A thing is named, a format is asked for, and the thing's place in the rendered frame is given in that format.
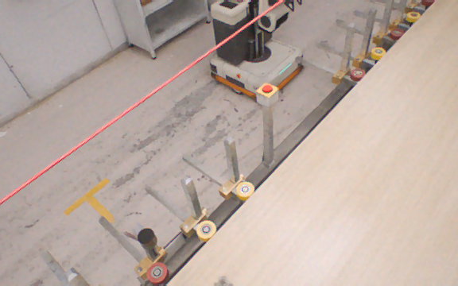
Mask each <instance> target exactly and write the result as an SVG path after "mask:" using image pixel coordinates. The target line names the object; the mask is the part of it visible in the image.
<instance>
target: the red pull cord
mask: <svg viewBox="0 0 458 286"><path fill-rule="evenodd" d="M283 1H284V0H280V1H279V2H277V3H275V4H274V5H273V6H272V7H270V8H269V9H268V10H267V11H265V12H264V13H263V14H261V15H259V16H258V17H256V18H255V19H254V20H253V21H251V22H250V23H248V24H245V25H244V26H243V27H242V28H240V30H238V31H237V32H235V33H234V34H232V35H231V36H229V37H228V38H227V39H226V40H224V41H223V42H221V43H220V44H218V45H217V46H215V47H214V48H213V49H212V50H210V51H209V52H207V53H206V54H204V55H202V56H201V57H200V58H199V59H197V60H195V61H194V62H193V63H191V64H190V65H189V66H187V67H186V68H184V69H183V70H182V71H180V72H178V73H177V74H176V75H175V76H173V77H172V78H171V79H169V80H168V81H167V82H166V83H164V84H162V85H161V86H160V87H159V88H156V89H155V90H153V91H151V92H150V93H149V94H148V95H146V96H145V97H143V98H142V99H140V100H139V101H137V102H136V103H135V104H134V105H133V106H132V107H130V108H129V109H127V110H126V111H124V112H123V113H121V114H120V115H119V116H118V117H116V118H115V119H113V120H112V121H110V122H109V123H107V124H106V125H105V126H102V128H100V129H98V130H97V131H96V132H94V133H93V134H92V135H91V136H89V137H87V138H86V139H85V140H83V141H81V142H80V143H79V144H78V145H76V146H75V147H74V148H73V149H71V150H70V151H69V152H67V153H65V154H64V155H63V156H62V157H60V158H59V159H58V160H55V161H53V162H52V163H51V164H49V165H48V166H47V167H46V168H44V169H43V170H41V171H40V172H38V173H37V174H36V175H35V176H33V177H32V178H30V179H29V180H27V181H26V182H24V184H22V185H21V186H20V187H19V188H17V189H16V190H13V191H12V192H11V193H9V194H8V195H6V196H5V197H3V198H2V199H1V200H0V205H1V204H3V202H5V201H6V200H7V199H8V198H10V197H11V196H13V195H14V194H16V193H17V192H19V191H21V190H22V189H23V188H24V187H26V186H27V185H28V184H30V183H32V182H33V181H34V180H35V179H37V178H38V177H39V176H41V175H43V174H44V173H45V172H47V171H48V170H49V169H50V168H51V167H52V166H54V165H55V164H57V163H58V162H60V161H61V160H63V159H65V158H66V157H68V156H69V155H71V154H72V153H73V152H74V151H76V150H77V149H78V148H79V147H81V146H82V145H84V144H85V143H87V142H88V141H90V140H91V139H92V138H93V137H95V136H96V135H98V134H99V133H101V132H102V131H103V130H104V129H106V128H107V127H108V126H110V125H112V124H113V123H115V122H116V121H118V120H119V119H120V118H122V117H123V116H124V115H126V114H128V113H129V112H130V111H132V109H134V108H135V107H136V106H137V105H139V104H140V103H142V102H143V101H145V100H146V99H148V97H150V96H151V95H153V94H154V93H156V92H157V91H159V90H160V89H162V88H163V87H165V86H167V85H168V84H169V83H170V82H172V81H173V80H174V79H175V78H177V77H178V76H179V75H181V74H183V73H184V72H186V71H187V70H188V69H189V68H191V67H192V66H193V65H195V64H197V63H198V62H199V61H201V60H202V59H203V58H204V57H206V56H207V55H208V54H211V53H212V52H214V51H215V50H216V49H217V48H219V47H220V46H222V45H223V44H225V43H226V42H228V41H229V40H230V39H231V38H233V37H234V36H236V35H237V34H239V33H240V32H241V31H242V30H243V29H245V28H246V27H247V26H248V25H252V24H253V23H254V22H256V21H257V20H258V19H259V18H261V17H263V16H264V15H265V14H267V13H269V12H270V11H271V10H272V9H273V8H274V7H275V6H277V5H278V4H280V3H281V2H283Z"/></svg>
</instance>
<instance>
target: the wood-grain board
mask: <svg viewBox="0 0 458 286"><path fill-rule="evenodd" d="M223 275H227V276H228V279H229V281H230V282H231V283H233V284H234V285H235V286H458V0H436V1H435V2H434V3H433V4H432V5H431V6H430V7H429V8H428V9H427V10H426V11H425V13H424V14H423V15H422V16H421V17H420V18H419V19H418V20H417V21H415V22H414V23H413V24H412V26H411V27H410V28H409V29H408V30H407V32H406V33H405V34H404V35H403V36H402V37H401V38H400V39H399V40H398V42H396V43H395V44H394V45H393V46H392V47H391V48H390V49H389V50H388V51H387V53H386V54H385V56H384V57H383V58H382V59H381V60H380V61H379V62H378V63H377V64H376V65H375V66H373V67H372V68H371V70H370V71H369V72H368V73H367V74H366V75H365V76H364V77H363V78H362V79H361V80H360V81H359V82H358V84H357V85H356V86H355V87H354V88H353V89H352V90H351V91H350V92H349V93H347V94H346V95H345V96H344V97H343V99H342V100H341V102H340V103H339V104H338V105H337V106H336V107H335V108H334V109H333V110H332V111H331V112H330V114H329V115H328V116H327V117H326V118H325V119H324V120H323V121H322V122H321V123H320V124H319V125H317V126H316V128H315V129H314V130H313V131H312V132H311V133H310V134H309V135H308V136H307V137H306V138H305V139H304V140H303V142H302V143H301V144H300V145H299V146H298V147H297V148H296V149H295V150H294V151H293V152H292V153H291V154H290V155H289V157H288V158H287V159H286V160H284V161H283V162H282V163H281V164H280V165H279V166H278V168H277V169H276V170H275V172H274V173H273V174H272V175H271V176H270V177H269V178H268V179H267V180H266V181H265V182H264V183H263V184H262V185H261V187H260V188H259V189H258V190H257V191H256V192H255V193H254V194H253V195H252V196H251V197H249V198H248V199H247V201H246V202H245V203H244V204H243V205H242V206H241V207H240V208H239V209H238V210H237V211H236V212H235V213H234V215H233V216H232V217H231V218H230V219H229V220H228V221H227V222H226V223H225V224H224V225H223V226H222V227H221V228H220V229H219V231H218V232H217V233H216V234H214V235H213V236H212V237H211V238H210V239H209V240H208V241H207V242H206V243H205V246H204V247H203V248H202V249H201V250H200V251H199V252H198V253H197V254H196V255H195V256H194V257H193V258H192V259H191V260H190V262H189V263H187V264H186V265H185V266H184V267H183V268H182V269H181V270H180V271H179V272H178V274H176V275H175V277H174V278H172V280H171V281H170V282H169V283H168V284H167V285H166V286H213V284H214V283H217V282H218V278H219V276H223Z"/></svg>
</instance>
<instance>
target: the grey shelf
mask: <svg viewBox="0 0 458 286"><path fill-rule="evenodd" d="M114 5H115V7H116V10H117V12H118V16H119V19H120V21H121V23H122V27H123V29H124V32H125V34H126V38H127V40H128V43H129V47H130V48H133V47H134V44H135V45H137V46H138V47H139V48H142V49H144V50H146V51H147V52H150V55H151V58H152V59H153V60H155V59H156V58H157V57H156V55H155V52H154V49H156V48H158V47H159V46H161V45H162V44H164V43H165V42H166V41H168V40H169V39H171V38H172V37H175V36H176V35H177V34H179V33H181V32H182V31H184V30H185V29H187V28H188V27H190V26H191V25H193V24H196V23H197V22H198V21H201V20H202V19H204V18H205V17H207V21H206V24H210V23H211V22H210V21H209V15H208V4H207V0H152V1H150V2H147V3H146V4H145V5H143V6H142V4H141V2H140V0H114Z"/></svg>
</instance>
